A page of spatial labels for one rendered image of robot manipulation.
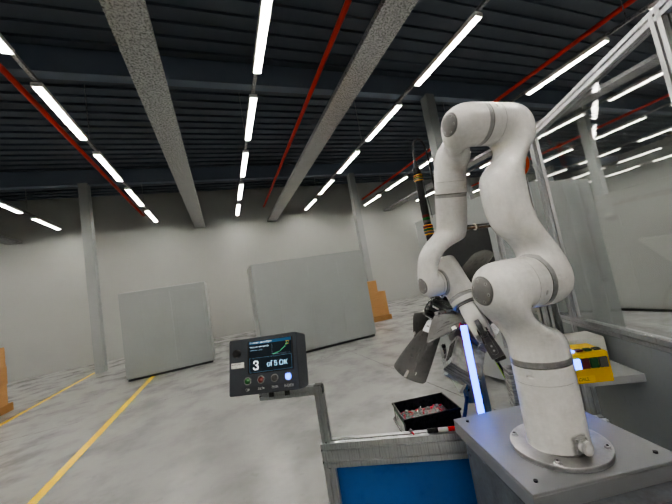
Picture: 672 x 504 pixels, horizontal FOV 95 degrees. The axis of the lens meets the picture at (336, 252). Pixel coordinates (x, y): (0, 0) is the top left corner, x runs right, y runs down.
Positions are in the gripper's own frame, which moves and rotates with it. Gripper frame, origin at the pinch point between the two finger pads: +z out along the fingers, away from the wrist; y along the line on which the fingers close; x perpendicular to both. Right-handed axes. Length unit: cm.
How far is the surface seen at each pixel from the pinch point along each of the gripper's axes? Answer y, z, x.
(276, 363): 10, -23, -65
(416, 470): -23, 20, -42
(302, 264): -411, -362, -271
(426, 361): -47, -14, -29
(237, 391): 13, -20, -81
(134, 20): 37, -420, -141
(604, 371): -26.5, 11.8, 22.8
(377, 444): -14, 9, -49
